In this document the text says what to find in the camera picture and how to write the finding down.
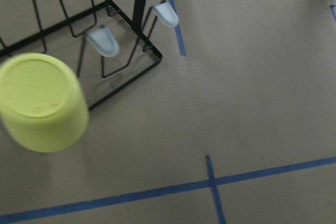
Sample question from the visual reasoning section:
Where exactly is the yellow cup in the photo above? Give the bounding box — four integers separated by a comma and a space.
1, 53, 89, 153

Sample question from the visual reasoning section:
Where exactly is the black wire cup rack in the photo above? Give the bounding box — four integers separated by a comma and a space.
1, 0, 180, 110

